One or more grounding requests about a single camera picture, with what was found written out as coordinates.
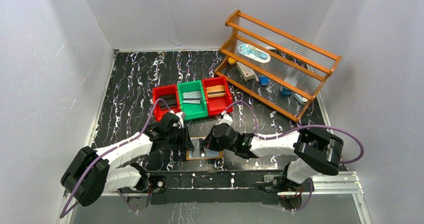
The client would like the orange card holder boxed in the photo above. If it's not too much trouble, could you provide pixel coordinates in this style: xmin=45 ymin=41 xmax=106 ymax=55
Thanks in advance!
xmin=186 ymin=137 xmax=223 ymax=160

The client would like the red bin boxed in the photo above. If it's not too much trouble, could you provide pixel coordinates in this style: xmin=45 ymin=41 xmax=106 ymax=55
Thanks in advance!
xmin=152 ymin=85 xmax=181 ymax=121
xmin=201 ymin=77 xmax=233 ymax=116

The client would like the gold card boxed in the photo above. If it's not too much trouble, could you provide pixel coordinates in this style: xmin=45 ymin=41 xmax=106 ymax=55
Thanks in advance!
xmin=206 ymin=90 xmax=226 ymax=98
xmin=206 ymin=85 xmax=225 ymax=95

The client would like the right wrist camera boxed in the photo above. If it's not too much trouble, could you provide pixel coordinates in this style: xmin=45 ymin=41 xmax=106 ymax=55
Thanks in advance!
xmin=219 ymin=111 xmax=233 ymax=126

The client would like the gold card in bin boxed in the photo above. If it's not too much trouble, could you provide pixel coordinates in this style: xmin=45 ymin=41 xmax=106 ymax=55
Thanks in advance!
xmin=206 ymin=90 xmax=226 ymax=98

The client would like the dark blue cup object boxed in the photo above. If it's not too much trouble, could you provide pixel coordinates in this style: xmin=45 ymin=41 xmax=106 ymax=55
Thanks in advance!
xmin=280 ymin=86 xmax=293 ymax=97

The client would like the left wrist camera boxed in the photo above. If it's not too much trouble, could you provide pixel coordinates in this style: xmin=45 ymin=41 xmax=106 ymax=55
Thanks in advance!
xmin=170 ymin=110 xmax=186 ymax=129

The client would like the purple cable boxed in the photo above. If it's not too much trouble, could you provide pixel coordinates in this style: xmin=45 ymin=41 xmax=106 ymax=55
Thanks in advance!
xmin=59 ymin=98 xmax=173 ymax=219
xmin=221 ymin=100 xmax=365 ymax=213

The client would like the right red bin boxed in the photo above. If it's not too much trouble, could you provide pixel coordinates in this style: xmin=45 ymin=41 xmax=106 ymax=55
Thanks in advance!
xmin=201 ymin=77 xmax=233 ymax=116

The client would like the light blue white object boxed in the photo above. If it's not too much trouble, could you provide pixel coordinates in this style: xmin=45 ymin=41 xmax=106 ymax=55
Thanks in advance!
xmin=294 ymin=93 xmax=308 ymax=105

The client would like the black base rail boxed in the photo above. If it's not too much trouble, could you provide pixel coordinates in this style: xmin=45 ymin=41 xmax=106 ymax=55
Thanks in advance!
xmin=151 ymin=170 xmax=282 ymax=205

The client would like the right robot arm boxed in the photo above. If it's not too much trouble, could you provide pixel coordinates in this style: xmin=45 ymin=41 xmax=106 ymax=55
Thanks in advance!
xmin=200 ymin=123 xmax=344 ymax=185

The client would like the left red bin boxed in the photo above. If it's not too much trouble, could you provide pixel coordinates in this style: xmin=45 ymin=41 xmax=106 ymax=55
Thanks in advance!
xmin=152 ymin=85 xmax=181 ymax=121

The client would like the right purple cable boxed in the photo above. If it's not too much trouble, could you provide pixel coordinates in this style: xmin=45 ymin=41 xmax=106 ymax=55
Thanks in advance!
xmin=221 ymin=100 xmax=365 ymax=213

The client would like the white small box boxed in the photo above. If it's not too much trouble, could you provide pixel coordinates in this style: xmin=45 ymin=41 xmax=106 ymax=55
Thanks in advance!
xmin=236 ymin=62 xmax=257 ymax=81

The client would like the grey card in bin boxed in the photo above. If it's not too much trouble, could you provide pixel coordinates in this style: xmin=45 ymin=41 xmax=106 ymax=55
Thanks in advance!
xmin=183 ymin=98 xmax=202 ymax=104

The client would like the yellow small object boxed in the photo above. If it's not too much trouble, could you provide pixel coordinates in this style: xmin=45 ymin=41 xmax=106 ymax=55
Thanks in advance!
xmin=227 ymin=57 xmax=237 ymax=65

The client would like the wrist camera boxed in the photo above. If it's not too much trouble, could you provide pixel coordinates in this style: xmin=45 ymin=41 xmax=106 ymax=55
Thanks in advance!
xmin=170 ymin=110 xmax=186 ymax=129
xmin=219 ymin=111 xmax=233 ymax=126

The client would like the orange wooden rack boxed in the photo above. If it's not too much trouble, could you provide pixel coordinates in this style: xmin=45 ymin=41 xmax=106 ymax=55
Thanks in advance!
xmin=215 ymin=10 xmax=342 ymax=122

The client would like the blue packaged tool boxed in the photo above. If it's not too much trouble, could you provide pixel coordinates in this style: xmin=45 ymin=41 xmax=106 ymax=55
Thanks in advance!
xmin=237 ymin=44 xmax=271 ymax=63

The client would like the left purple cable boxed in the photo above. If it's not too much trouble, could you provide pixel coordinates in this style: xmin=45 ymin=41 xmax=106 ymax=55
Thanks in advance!
xmin=59 ymin=98 xmax=173 ymax=219

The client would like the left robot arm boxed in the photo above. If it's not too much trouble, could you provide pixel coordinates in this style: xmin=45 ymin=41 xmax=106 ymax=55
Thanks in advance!
xmin=60 ymin=111 xmax=194 ymax=206

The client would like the green bin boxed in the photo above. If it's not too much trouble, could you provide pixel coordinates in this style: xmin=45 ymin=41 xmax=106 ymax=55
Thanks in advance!
xmin=177 ymin=80 xmax=208 ymax=120

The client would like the silver VIP card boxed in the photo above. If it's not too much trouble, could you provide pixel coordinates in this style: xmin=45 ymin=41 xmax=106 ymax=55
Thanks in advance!
xmin=182 ymin=91 xmax=202 ymax=99

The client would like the black card in bin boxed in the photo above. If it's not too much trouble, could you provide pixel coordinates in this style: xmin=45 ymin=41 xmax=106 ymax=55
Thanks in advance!
xmin=159 ymin=94 xmax=178 ymax=110

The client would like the blue round object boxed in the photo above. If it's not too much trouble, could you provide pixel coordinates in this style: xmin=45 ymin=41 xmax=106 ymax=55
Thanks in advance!
xmin=258 ymin=76 xmax=270 ymax=86

